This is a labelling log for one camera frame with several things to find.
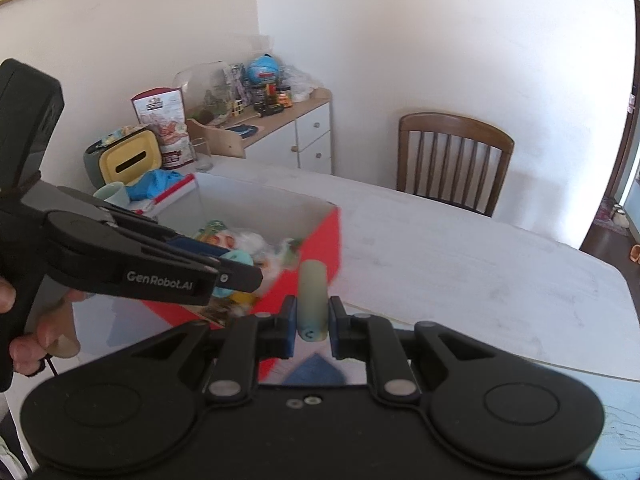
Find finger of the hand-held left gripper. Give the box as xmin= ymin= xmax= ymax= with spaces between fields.
xmin=95 ymin=199 xmax=236 ymax=261
xmin=214 ymin=259 xmax=264 ymax=293

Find yellow tissue box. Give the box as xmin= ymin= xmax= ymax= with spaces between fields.
xmin=98 ymin=130 xmax=162 ymax=188

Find clear plastic bag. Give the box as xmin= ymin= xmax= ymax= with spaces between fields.
xmin=280 ymin=65 xmax=318 ymax=101

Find clear drinking glass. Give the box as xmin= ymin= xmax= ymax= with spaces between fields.
xmin=189 ymin=137 xmax=215 ymax=172

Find blue coaster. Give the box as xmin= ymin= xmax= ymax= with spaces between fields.
xmin=287 ymin=352 xmax=346 ymax=386

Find white sideboard with wooden top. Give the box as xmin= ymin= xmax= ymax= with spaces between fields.
xmin=210 ymin=87 xmax=333 ymax=176

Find patterned door rug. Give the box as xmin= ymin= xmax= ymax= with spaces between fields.
xmin=595 ymin=197 xmax=633 ymax=238

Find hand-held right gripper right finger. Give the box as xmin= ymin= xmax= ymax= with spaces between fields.
xmin=329 ymin=295 xmax=521 ymax=406

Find clear glass dome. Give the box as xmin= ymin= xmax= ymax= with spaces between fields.
xmin=172 ymin=62 xmax=236 ymax=126

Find pale green mug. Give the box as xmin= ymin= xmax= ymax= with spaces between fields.
xmin=92 ymin=182 xmax=132 ymax=206

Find person's left hand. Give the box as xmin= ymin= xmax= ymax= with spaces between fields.
xmin=0 ymin=277 xmax=87 ymax=377

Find pale green tube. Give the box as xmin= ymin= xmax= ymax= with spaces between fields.
xmin=297 ymin=260 xmax=330 ymax=343

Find blue globe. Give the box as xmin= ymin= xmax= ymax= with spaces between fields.
xmin=247 ymin=55 xmax=281 ymax=85

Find grey-green bin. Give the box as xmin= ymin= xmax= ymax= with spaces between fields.
xmin=83 ymin=135 xmax=108 ymax=188

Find red and white snack bag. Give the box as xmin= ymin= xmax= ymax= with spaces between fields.
xmin=131 ymin=87 xmax=197 ymax=170

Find red cardboard box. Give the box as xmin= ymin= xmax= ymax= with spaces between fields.
xmin=132 ymin=172 xmax=343 ymax=381

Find wooden slat-back chair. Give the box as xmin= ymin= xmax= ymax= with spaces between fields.
xmin=397 ymin=112 xmax=516 ymax=218

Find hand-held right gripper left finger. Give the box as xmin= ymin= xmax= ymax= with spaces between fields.
xmin=107 ymin=295 xmax=299 ymax=406

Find teal toy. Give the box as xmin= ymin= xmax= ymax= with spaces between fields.
xmin=212 ymin=251 xmax=257 ymax=303

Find wooden stand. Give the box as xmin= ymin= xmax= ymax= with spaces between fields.
xmin=186 ymin=117 xmax=261 ymax=158

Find blue cloth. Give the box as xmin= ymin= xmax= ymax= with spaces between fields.
xmin=125 ymin=169 xmax=186 ymax=202

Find printed table mat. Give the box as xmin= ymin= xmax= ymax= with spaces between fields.
xmin=260 ymin=302 xmax=640 ymax=480

